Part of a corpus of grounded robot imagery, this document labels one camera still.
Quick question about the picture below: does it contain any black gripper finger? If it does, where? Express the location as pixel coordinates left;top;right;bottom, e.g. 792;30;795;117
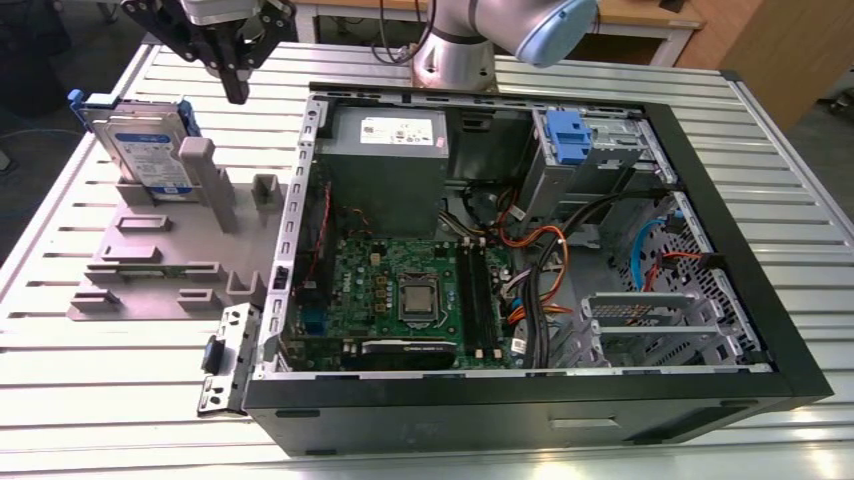
235;0;296;104
121;0;237;104

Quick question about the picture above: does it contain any hard disk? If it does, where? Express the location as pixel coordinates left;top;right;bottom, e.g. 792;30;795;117
65;88;203;204

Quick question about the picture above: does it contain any red power wire black plug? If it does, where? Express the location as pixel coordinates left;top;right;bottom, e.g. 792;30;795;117
656;252;726;269

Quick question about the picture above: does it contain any grey power supply unit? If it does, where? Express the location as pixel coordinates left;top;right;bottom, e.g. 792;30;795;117
312;105;450;241

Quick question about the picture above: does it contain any grey parts rack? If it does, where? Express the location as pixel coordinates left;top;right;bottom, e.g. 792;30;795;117
65;138;295;324

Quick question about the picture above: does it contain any green RAM stick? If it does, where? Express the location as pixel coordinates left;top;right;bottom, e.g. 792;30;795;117
112;267;185;279

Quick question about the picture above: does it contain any blue drive latch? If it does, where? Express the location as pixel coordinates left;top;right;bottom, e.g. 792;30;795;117
543;110;594;166

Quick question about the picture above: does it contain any green motherboard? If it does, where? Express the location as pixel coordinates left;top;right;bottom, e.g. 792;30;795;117
285;237;528;371

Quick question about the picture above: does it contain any CPU socket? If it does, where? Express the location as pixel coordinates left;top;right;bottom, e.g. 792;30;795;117
393;272;450;329

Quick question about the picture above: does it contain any metal optical drive cage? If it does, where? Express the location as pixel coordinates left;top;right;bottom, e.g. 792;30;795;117
519;107;672;246

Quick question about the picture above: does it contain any wooden top desk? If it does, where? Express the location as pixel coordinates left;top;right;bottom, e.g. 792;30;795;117
292;0;707;69

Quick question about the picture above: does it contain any silver CPU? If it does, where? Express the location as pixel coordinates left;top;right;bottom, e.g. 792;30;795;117
403;285;442;315

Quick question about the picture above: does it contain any black RAM slot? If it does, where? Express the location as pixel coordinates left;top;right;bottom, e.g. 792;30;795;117
456;239;486;359
472;238;503;359

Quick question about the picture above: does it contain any black blue latch knob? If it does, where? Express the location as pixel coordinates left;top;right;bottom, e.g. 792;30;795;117
201;335;228;374

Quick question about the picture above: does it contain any black graphics card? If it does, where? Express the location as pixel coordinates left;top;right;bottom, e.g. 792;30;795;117
343;337;462;372

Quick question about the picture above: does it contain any black open PC case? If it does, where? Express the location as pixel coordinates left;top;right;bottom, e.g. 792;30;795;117
240;82;835;457

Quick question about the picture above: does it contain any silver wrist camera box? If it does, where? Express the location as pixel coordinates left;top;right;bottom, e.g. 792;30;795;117
180;0;260;25

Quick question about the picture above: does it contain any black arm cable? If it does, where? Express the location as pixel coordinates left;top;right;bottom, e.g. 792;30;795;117
377;0;428;65

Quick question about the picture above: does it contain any metal hinged slot bracket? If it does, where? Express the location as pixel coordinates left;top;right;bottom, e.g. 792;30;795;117
196;302;261;417

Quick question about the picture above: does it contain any orange wire bundle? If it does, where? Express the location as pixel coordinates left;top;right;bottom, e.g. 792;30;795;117
499;224;572;311

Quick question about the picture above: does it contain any black cable bundle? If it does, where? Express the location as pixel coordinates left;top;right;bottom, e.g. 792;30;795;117
523;189;668;370

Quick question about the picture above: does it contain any blue data wire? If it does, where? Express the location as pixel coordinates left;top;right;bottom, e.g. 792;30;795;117
630;212;672;291

